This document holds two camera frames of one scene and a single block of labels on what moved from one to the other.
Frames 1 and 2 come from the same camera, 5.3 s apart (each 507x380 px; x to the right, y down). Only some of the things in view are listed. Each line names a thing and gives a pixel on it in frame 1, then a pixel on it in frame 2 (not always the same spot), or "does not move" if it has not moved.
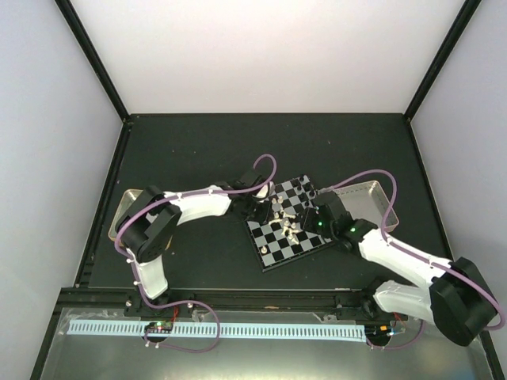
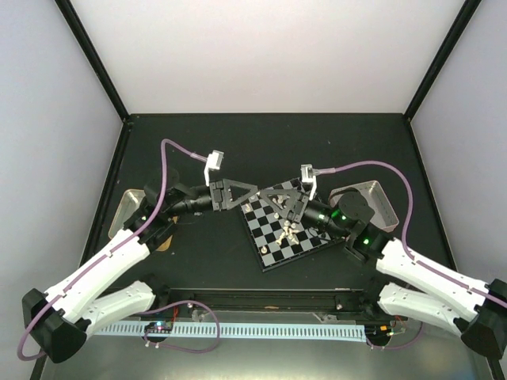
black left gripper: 264,216 to 219,205
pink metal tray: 367,202 does not move
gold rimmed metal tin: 123,209 does not move
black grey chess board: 281,237 does not move
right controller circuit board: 378,332 does not move
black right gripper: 306,223 to 291,203
